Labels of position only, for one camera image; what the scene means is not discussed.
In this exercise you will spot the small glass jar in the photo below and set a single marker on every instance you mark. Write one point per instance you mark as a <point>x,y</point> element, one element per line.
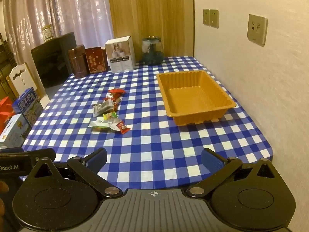
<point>47,33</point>

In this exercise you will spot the orange plastic tray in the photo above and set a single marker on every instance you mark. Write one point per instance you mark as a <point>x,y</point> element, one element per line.
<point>193,96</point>

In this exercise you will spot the person's left hand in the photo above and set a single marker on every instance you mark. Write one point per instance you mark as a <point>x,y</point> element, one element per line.
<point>3,186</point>

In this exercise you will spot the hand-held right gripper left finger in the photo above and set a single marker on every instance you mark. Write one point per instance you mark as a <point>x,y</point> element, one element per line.
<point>96,160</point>

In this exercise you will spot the small wall socket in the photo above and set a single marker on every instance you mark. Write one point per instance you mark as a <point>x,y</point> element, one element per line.
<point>214,18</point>
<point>206,17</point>

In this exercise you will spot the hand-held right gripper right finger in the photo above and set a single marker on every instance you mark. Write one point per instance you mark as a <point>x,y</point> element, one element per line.
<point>212,160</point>

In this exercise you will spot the large wall socket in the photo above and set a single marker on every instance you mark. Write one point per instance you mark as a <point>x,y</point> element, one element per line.
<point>257,29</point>

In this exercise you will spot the small red candy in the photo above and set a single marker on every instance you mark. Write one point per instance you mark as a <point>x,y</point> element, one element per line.
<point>123,127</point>

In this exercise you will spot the plain red candy packet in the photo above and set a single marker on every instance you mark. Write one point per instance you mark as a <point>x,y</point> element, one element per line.
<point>117,91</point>

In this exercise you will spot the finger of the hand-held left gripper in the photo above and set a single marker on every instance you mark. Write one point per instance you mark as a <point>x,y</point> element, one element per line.
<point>39,155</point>

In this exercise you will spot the wooden wall panel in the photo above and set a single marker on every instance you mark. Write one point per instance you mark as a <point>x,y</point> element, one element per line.
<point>149,12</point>

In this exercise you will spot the red tin box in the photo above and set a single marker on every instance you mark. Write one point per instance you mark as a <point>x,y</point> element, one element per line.
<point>96,60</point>

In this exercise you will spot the red bag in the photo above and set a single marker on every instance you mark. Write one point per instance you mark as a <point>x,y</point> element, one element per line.
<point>6,112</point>

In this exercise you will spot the blue carton box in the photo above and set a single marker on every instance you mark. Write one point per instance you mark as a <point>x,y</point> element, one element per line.
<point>27,106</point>

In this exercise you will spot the glass jar with dark contents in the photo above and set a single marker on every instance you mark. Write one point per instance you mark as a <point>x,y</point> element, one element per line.
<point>152,53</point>

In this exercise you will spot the black cabinet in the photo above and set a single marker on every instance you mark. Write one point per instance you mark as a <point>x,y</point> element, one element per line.
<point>53,60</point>

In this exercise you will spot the grey silver snack packet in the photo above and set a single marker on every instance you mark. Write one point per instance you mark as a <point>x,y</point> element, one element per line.
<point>103,107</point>

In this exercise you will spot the pale curtain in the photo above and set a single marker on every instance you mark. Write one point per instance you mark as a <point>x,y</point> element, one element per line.
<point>60,9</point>

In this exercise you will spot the red gold label candy packet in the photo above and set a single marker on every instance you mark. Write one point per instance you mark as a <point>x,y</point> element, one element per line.
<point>116,99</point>

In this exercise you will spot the brown tin canister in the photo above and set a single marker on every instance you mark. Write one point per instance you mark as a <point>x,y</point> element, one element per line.
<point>77,61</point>

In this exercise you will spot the blue checkered tablecloth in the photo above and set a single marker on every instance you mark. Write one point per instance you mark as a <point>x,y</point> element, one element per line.
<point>154,137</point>

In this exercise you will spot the white blue box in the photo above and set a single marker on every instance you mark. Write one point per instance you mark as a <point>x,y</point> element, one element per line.
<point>14,130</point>

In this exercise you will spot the white product box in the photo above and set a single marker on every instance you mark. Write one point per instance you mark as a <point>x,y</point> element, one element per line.
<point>119,55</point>

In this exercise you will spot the dark wooden shelf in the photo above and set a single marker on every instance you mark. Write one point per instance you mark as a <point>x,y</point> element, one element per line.
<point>4,65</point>

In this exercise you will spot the yellow green candy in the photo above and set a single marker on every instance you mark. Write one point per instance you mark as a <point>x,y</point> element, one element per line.
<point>109,115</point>

